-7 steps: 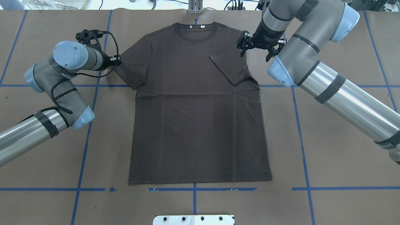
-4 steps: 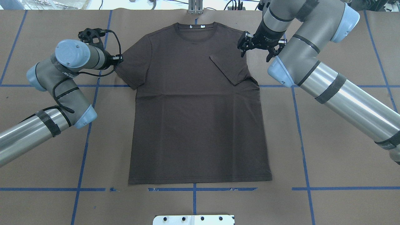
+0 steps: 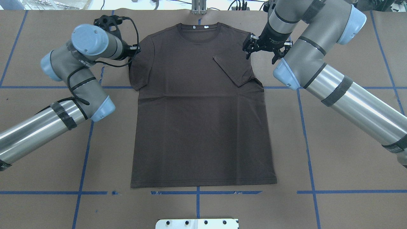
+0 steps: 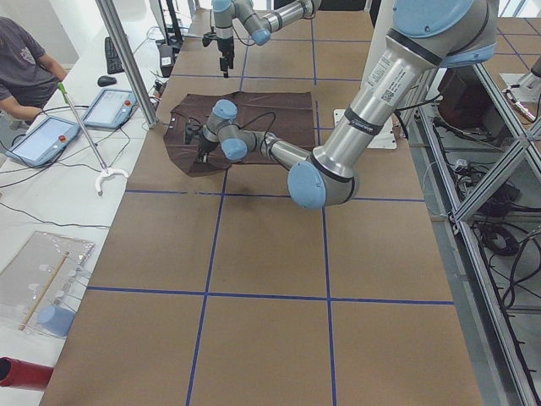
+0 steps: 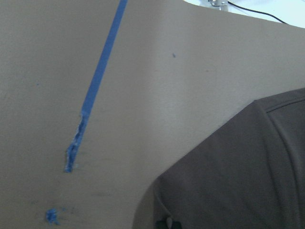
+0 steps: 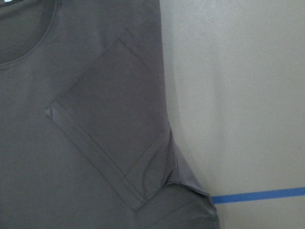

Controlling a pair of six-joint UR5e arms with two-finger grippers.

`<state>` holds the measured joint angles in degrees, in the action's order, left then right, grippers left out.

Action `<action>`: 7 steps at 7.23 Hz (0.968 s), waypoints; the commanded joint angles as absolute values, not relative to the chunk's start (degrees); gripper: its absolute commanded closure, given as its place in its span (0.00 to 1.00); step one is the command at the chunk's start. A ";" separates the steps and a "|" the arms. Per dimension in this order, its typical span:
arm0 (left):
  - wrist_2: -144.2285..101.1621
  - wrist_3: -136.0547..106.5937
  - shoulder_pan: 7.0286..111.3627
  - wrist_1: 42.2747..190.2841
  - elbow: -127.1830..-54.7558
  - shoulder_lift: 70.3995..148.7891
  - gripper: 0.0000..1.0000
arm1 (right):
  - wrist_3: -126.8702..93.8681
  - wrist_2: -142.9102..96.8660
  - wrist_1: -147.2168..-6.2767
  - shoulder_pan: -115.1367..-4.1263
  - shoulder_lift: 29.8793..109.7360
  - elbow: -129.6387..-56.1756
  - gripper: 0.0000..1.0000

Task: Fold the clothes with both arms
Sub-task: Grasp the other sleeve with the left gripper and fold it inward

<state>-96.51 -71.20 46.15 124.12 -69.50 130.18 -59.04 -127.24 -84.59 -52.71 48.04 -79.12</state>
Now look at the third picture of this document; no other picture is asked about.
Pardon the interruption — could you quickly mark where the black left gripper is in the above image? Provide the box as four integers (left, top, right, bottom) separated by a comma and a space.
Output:
126, 45, 141, 59

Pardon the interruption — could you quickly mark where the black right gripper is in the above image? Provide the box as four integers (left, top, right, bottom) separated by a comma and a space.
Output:
242, 27, 293, 64

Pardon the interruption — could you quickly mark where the dark brown t-shirt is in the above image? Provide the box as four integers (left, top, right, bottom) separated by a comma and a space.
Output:
128, 22, 277, 189

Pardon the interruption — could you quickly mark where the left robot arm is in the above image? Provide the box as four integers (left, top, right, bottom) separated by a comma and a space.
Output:
1, 24, 140, 171

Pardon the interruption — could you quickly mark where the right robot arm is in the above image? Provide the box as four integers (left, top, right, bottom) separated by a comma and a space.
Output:
242, 0, 407, 167

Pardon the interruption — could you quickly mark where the brown paper table cover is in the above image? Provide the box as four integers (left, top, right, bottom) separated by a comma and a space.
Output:
1, 9, 406, 229

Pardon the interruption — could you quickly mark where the black cable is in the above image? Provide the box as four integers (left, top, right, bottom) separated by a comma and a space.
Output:
95, 17, 141, 68

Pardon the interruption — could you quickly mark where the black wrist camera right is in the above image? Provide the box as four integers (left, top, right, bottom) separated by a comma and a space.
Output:
262, 0, 277, 13

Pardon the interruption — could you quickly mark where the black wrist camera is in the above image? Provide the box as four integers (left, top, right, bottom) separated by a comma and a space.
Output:
93, 15, 125, 39
262, 0, 277, 13

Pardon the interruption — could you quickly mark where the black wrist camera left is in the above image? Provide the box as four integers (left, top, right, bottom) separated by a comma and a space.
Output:
93, 15, 125, 39

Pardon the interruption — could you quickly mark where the aluminium profile post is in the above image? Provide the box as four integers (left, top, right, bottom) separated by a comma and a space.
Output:
191, 0, 207, 15

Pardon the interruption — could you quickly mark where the white metal base plate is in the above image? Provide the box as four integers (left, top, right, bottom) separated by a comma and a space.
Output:
155, 219, 239, 229

